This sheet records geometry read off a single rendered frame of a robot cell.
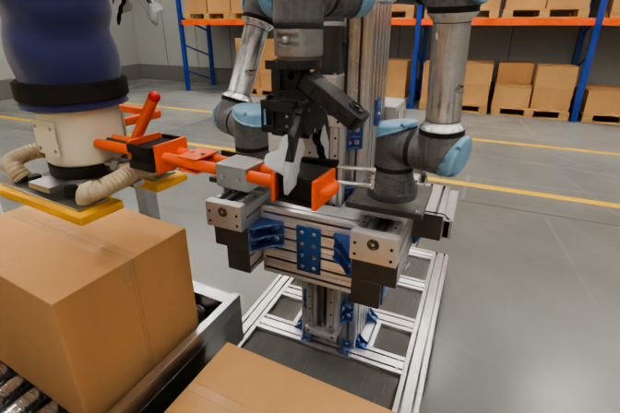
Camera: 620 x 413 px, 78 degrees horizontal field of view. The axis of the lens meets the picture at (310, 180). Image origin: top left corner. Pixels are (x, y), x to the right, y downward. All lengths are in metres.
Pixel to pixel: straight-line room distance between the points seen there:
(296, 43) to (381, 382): 1.43
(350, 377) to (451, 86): 1.21
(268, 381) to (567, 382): 1.49
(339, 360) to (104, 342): 0.97
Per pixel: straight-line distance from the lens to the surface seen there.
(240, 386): 1.29
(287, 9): 0.59
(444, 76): 1.00
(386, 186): 1.14
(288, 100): 0.63
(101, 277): 1.11
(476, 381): 2.14
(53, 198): 1.01
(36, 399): 1.48
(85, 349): 1.17
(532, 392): 2.20
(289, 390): 1.27
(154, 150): 0.81
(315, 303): 1.63
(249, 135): 1.29
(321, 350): 1.83
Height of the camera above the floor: 1.53
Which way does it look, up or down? 22 degrees down
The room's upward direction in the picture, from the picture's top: straight up
